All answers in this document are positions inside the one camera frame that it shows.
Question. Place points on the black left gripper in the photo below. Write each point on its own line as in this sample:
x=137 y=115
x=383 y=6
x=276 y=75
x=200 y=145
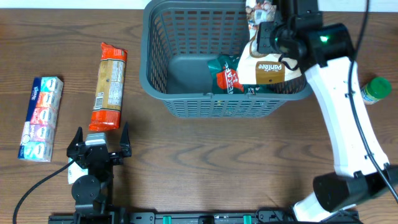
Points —
x=116 y=158

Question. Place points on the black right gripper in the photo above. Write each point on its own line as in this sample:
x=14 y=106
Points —
x=267 y=38

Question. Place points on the red spaghetti packet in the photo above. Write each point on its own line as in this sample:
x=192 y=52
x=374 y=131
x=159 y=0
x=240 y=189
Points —
x=106 y=113

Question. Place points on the brown white snack bag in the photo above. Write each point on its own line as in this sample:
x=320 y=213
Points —
x=255 y=67

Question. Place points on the Kleenex tissue multipack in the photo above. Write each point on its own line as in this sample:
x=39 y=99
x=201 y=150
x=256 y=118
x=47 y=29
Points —
x=41 y=120

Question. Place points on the green Nescafe bag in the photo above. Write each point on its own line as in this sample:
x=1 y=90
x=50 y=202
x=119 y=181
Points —
x=225 y=78

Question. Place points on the green lid jar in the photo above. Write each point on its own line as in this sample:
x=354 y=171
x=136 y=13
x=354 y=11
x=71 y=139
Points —
x=375 y=90

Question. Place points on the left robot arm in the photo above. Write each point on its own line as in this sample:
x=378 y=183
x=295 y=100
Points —
x=93 y=192

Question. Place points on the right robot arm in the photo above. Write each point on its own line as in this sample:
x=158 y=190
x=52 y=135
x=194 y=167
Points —
x=361 y=168

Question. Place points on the white teal small packet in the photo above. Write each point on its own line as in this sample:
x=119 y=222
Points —
x=75 y=172

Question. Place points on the grey plastic basket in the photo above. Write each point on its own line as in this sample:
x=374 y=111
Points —
x=178 y=40

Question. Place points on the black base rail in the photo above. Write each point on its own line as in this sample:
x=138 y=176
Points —
x=186 y=217

